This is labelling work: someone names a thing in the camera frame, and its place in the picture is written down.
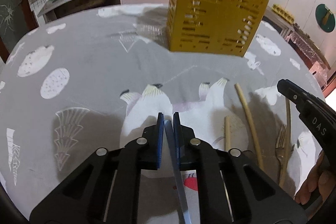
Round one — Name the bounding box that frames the bamboo chopstick long diagonal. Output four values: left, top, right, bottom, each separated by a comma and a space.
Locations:
278, 97, 292, 188

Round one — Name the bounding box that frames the green frog handle fork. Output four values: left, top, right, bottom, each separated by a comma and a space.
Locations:
274, 124, 287, 180

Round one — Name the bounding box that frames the plastic covered side table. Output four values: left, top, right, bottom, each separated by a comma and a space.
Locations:
285, 23, 331, 90

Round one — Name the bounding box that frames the yellow egg tray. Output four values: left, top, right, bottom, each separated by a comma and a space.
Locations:
272, 3, 294, 24

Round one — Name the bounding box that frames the grey polar bear tablecloth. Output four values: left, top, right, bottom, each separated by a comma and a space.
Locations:
1, 5, 322, 217

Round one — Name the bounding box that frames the yellow perforated utensil holder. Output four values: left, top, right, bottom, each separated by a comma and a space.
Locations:
166, 0, 269, 57

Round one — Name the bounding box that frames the dark wooden glass door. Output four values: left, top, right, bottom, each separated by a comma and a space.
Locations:
1, 0, 38, 62

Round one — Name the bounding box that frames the green round wall board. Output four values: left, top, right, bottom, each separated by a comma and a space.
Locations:
315, 4, 335, 33

